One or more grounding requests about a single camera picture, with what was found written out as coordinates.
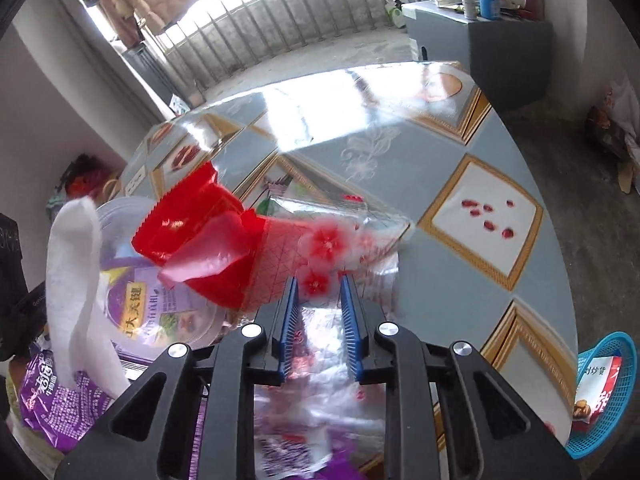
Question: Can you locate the pile of colourful clothes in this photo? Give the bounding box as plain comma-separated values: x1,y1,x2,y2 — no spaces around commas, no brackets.
47,154,126,221

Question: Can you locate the balcony railing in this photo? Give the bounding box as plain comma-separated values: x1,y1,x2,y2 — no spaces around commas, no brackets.
160,0,401,86

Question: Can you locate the red plastic wrapper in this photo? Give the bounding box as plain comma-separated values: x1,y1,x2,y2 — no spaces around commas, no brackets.
131,161,268,309

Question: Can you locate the purple snack bag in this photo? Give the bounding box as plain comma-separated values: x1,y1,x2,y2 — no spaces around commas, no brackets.
20,340,211,443

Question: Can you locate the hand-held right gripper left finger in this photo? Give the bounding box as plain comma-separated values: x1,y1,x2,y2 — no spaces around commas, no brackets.
55,276,301,480

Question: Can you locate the pile of mixed packaging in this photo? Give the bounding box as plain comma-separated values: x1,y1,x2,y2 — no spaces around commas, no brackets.
585,75,640,196

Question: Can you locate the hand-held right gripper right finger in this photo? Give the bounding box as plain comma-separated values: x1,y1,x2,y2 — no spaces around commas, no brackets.
340,272,583,480

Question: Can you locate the clear round plastic lid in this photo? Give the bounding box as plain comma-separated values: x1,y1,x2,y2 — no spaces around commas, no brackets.
95,197,226,351

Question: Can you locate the clear floral plastic bag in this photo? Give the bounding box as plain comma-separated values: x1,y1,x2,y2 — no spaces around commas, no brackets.
220,195,417,480

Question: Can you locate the blue plastic basket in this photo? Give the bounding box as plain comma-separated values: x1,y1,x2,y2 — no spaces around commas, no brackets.
565,331,632,461

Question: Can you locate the white tissue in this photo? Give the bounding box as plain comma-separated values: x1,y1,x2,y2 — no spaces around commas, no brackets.
46,197,131,396

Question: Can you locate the red white snack bag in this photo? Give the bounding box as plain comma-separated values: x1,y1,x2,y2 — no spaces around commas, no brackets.
571,355,623,435

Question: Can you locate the grey cabinet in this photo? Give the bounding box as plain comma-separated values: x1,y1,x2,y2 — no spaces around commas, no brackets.
402,0,553,111

